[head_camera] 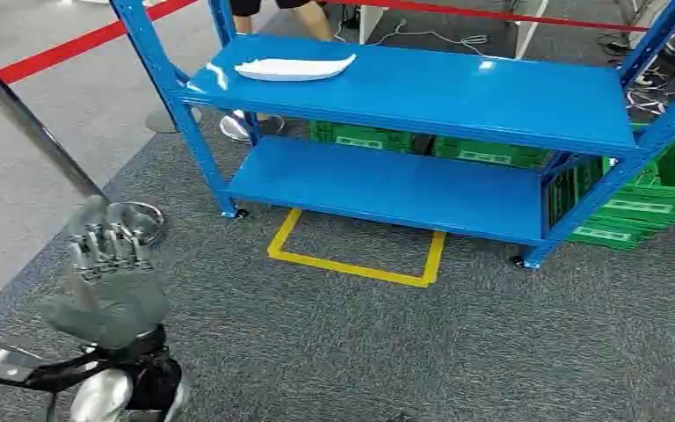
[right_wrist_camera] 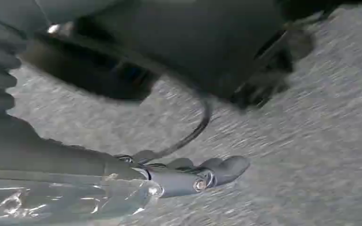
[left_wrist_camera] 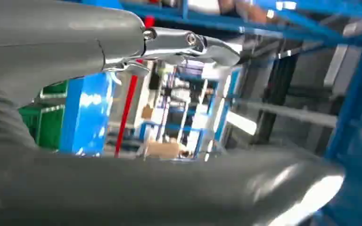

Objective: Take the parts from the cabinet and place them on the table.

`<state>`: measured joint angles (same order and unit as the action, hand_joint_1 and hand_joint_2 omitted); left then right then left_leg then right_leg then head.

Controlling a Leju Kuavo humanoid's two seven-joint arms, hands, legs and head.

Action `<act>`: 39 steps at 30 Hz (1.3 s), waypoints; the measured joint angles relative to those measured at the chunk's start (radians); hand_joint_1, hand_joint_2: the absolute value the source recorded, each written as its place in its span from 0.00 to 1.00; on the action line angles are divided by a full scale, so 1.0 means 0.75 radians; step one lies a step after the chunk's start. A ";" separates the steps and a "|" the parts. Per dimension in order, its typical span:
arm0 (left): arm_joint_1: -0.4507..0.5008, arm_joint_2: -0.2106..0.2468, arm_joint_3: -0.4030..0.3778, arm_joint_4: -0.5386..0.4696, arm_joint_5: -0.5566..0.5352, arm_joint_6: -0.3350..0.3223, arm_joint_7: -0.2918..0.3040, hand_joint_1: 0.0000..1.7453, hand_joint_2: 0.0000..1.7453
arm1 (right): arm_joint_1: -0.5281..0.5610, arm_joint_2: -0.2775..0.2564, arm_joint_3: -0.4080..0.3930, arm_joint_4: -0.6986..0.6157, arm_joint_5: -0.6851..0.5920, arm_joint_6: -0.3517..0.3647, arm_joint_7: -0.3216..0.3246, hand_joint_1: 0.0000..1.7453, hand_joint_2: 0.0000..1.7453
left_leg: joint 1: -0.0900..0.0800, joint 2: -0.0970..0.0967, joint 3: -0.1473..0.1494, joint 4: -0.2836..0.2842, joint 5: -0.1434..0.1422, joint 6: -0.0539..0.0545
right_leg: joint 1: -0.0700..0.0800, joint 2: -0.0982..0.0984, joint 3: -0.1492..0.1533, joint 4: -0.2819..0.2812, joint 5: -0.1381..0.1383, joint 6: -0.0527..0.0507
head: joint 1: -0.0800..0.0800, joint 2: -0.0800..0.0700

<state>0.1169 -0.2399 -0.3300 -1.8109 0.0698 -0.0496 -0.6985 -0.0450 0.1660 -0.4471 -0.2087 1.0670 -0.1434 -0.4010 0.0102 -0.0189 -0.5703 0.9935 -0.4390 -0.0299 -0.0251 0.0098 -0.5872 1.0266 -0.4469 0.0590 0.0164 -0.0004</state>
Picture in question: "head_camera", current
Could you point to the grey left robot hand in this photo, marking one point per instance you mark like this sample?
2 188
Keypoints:
116 291

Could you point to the white curved plastic part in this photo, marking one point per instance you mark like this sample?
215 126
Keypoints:
291 69

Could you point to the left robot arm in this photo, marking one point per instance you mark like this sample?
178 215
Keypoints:
101 397

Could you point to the round grey stanchion base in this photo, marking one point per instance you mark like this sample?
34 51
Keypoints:
163 122

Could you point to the yellow tape square outline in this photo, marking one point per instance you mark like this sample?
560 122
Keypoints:
343 268

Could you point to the red barrier belt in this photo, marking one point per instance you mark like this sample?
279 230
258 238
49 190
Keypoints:
81 43
489 13

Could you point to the person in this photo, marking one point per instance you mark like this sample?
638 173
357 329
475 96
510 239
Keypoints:
314 20

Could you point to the blue metal shelf rack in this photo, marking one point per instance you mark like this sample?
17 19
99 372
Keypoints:
407 87

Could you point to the white furniture panel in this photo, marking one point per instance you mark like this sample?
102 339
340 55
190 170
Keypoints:
369 23
529 29

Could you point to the silver stanchion post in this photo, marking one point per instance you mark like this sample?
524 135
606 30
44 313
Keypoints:
23 122

